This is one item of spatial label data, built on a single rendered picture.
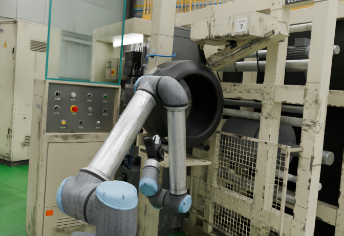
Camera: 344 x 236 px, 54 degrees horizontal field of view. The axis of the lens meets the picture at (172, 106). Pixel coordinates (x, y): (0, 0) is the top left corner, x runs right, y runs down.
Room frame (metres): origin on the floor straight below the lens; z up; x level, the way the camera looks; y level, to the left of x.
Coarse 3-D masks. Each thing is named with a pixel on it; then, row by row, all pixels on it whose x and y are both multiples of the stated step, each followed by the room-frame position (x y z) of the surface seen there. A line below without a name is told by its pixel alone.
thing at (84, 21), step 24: (72, 0) 2.35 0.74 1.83; (96, 0) 2.45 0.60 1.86; (120, 0) 2.55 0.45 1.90; (48, 24) 2.27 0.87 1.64; (72, 24) 2.36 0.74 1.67; (96, 24) 2.46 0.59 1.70; (120, 24) 2.56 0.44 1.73; (48, 48) 2.27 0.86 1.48; (72, 48) 2.37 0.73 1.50; (96, 48) 2.46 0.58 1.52; (120, 48) 2.57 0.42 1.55; (48, 72) 2.28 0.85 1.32; (72, 72) 2.37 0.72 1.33; (96, 72) 2.47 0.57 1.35; (120, 72) 2.57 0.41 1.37
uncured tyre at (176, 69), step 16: (160, 64) 2.26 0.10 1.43; (176, 64) 2.11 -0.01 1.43; (192, 64) 2.15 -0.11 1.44; (192, 80) 2.47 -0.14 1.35; (208, 80) 2.22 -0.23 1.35; (192, 96) 2.49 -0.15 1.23; (208, 96) 2.45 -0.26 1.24; (160, 112) 2.02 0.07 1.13; (192, 112) 2.49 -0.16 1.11; (208, 112) 2.44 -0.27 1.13; (144, 128) 2.21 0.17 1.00; (160, 128) 2.05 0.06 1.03; (192, 128) 2.45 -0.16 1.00; (208, 128) 2.22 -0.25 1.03; (192, 144) 2.16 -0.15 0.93
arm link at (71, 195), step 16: (144, 80) 1.61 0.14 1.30; (144, 96) 1.55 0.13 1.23; (128, 112) 1.49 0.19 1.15; (144, 112) 1.52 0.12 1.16; (112, 128) 1.47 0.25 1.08; (128, 128) 1.45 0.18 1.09; (112, 144) 1.39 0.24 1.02; (128, 144) 1.44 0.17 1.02; (96, 160) 1.35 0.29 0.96; (112, 160) 1.36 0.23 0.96; (80, 176) 1.30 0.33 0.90; (96, 176) 1.29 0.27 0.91; (112, 176) 1.37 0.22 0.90; (64, 192) 1.27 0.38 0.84; (80, 192) 1.24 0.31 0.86; (64, 208) 1.26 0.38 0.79; (80, 208) 1.21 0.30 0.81
